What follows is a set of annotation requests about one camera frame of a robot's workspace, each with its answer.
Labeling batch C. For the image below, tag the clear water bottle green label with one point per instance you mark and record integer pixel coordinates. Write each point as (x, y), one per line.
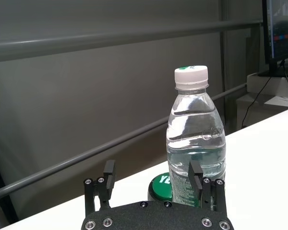
(194, 119)

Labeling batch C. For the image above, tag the small black object behind bottle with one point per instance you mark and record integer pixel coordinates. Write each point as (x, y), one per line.
(162, 189)

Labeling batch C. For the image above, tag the black computer monitor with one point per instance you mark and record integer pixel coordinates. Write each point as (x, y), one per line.
(283, 28)

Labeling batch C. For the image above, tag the wide grey wall rail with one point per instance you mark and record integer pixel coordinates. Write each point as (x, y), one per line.
(110, 40)

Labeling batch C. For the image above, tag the white side desk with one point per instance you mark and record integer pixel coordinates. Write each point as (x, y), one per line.
(266, 112)

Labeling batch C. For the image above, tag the white monitor riser box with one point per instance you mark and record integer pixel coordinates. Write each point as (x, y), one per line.
(266, 83)

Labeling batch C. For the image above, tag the slim grey wall handrail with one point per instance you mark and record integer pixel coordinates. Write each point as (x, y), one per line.
(62, 164)

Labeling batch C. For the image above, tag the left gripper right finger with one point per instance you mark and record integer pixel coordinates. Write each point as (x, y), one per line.
(195, 182)

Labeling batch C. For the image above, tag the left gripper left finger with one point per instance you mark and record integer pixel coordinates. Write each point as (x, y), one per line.
(109, 177)

